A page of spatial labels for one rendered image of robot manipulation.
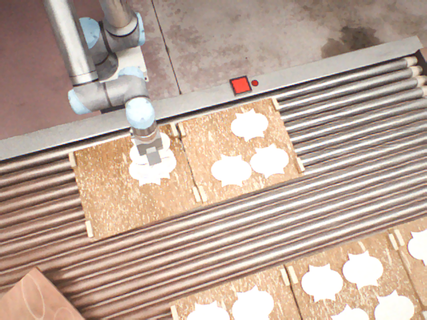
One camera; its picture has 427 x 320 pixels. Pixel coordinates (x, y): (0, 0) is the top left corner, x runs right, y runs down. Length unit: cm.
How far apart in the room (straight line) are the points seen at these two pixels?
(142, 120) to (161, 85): 161
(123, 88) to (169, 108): 45
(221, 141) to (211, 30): 155
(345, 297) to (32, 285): 103
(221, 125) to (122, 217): 51
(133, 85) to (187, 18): 189
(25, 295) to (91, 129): 63
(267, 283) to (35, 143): 101
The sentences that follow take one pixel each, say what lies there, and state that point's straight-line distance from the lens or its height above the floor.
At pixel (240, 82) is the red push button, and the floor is 93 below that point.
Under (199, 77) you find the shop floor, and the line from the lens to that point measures 266.
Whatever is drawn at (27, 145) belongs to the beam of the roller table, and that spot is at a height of 91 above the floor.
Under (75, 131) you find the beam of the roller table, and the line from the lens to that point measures 154.
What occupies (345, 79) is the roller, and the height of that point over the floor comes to 92.
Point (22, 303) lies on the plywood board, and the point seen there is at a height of 104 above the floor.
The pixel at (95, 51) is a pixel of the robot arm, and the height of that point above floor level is 112.
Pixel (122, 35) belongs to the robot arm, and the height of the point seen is 118.
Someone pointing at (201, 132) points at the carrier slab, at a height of 94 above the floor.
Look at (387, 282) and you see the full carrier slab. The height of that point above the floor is 94.
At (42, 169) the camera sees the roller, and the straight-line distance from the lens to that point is 152.
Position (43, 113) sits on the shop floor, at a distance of 269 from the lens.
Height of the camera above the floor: 228
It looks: 71 degrees down
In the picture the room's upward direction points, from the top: 10 degrees clockwise
